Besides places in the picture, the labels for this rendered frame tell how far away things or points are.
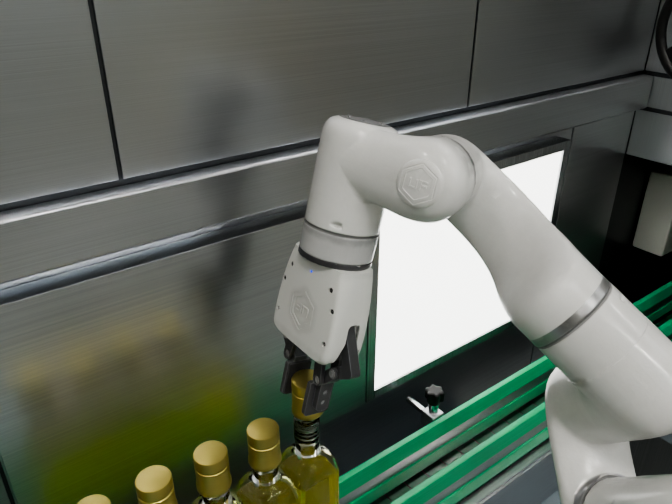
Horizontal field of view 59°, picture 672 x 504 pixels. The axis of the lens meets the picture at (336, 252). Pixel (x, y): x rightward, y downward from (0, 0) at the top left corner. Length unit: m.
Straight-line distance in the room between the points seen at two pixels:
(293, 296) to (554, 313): 0.25
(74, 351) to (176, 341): 0.11
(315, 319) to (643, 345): 0.29
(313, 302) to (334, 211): 0.10
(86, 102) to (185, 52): 0.11
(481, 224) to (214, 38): 0.32
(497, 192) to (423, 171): 0.13
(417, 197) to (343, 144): 0.09
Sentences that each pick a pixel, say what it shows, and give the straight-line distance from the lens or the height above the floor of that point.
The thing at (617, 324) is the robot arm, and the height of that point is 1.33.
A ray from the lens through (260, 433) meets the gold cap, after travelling 0.64.
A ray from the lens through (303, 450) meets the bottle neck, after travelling 0.70.
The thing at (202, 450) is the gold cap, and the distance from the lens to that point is 0.64.
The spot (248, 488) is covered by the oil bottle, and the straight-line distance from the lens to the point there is 0.70.
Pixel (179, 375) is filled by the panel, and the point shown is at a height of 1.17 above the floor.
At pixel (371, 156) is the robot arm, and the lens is 0.53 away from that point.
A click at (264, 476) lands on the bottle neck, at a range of 0.68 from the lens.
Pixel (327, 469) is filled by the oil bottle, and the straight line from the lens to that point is 0.72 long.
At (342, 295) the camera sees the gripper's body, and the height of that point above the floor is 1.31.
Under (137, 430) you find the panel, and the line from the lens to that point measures 0.74.
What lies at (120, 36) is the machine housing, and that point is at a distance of 0.61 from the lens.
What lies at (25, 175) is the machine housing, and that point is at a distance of 0.61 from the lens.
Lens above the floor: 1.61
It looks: 27 degrees down
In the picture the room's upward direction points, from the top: straight up
